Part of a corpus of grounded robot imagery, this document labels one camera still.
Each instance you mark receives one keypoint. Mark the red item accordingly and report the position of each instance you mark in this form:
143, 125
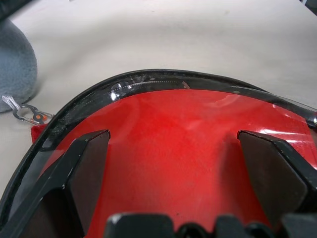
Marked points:
168, 148

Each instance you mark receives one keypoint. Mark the silver zipper pull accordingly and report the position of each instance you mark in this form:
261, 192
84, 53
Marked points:
29, 114

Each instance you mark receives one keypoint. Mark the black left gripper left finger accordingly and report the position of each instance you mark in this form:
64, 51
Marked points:
71, 188

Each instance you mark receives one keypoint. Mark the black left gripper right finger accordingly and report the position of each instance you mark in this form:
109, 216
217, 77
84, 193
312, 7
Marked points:
277, 178

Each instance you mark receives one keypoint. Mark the grey plush toy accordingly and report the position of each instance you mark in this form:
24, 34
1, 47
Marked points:
15, 69

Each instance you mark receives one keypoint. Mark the clear plastic zipper pouch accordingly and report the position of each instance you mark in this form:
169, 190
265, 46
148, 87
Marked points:
148, 76

